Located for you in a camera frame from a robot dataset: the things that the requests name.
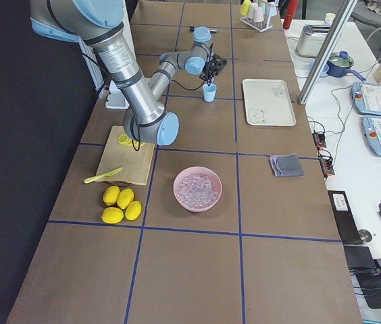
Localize blue saucepan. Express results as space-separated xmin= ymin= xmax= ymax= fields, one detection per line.
xmin=327 ymin=51 xmax=365 ymax=81

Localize yellow plastic knife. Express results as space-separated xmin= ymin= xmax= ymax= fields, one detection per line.
xmin=84 ymin=167 xmax=122 ymax=184

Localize pink cup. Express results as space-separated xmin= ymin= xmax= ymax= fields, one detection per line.
xmin=253 ymin=6 xmax=264 ymax=24

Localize white cup rack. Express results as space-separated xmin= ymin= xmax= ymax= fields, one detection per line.
xmin=239 ymin=16 xmax=274 ymax=32

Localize white toaster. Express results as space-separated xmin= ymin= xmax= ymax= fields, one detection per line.
xmin=296 ymin=24 xmax=330 ymax=58

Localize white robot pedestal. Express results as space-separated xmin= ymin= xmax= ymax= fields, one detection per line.
xmin=105 ymin=0 xmax=136 ymax=109

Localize yellow cup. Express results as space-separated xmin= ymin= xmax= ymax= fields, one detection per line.
xmin=240 ymin=0 xmax=252 ymax=16

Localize light blue plastic cup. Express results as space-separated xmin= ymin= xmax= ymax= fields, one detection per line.
xmin=203 ymin=83 xmax=218 ymax=103

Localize red bottle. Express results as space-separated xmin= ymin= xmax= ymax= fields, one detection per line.
xmin=283 ymin=0 xmax=299 ymax=30

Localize teach pendant far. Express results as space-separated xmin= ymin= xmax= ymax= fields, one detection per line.
xmin=351 ymin=82 xmax=381 ymax=116

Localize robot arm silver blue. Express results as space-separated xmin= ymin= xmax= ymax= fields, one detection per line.
xmin=30 ymin=0 xmax=224 ymax=146

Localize blue bowl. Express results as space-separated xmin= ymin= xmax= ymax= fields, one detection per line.
xmin=308 ymin=60 xmax=330 ymax=78

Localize lemon slices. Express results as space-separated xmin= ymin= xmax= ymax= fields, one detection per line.
xmin=117 ymin=134 xmax=145 ymax=149

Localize aluminium frame post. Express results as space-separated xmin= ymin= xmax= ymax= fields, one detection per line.
xmin=298 ymin=0 xmax=358 ymax=105

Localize cream bear tray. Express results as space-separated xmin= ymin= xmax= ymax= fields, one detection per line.
xmin=242 ymin=78 xmax=296 ymax=127

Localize grey folded cloth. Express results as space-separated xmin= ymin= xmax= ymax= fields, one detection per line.
xmin=270 ymin=154 xmax=304 ymax=178

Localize steel muddler black tip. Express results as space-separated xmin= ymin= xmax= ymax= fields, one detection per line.
xmin=188 ymin=26 xmax=218 ymax=34

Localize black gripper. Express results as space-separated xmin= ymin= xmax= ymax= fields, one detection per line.
xmin=201 ymin=57 xmax=217 ymax=86

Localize pink bowl of ice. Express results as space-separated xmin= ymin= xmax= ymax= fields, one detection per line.
xmin=173 ymin=166 xmax=223 ymax=212

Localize yellow lemon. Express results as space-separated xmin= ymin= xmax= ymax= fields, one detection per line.
xmin=116 ymin=188 xmax=134 ymax=209
xmin=101 ymin=207 xmax=124 ymax=224
xmin=124 ymin=200 xmax=143 ymax=221
xmin=102 ymin=186 xmax=120 ymax=206

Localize wooden cutting board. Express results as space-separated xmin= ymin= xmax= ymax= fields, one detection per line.
xmin=96 ymin=126 xmax=155 ymax=186

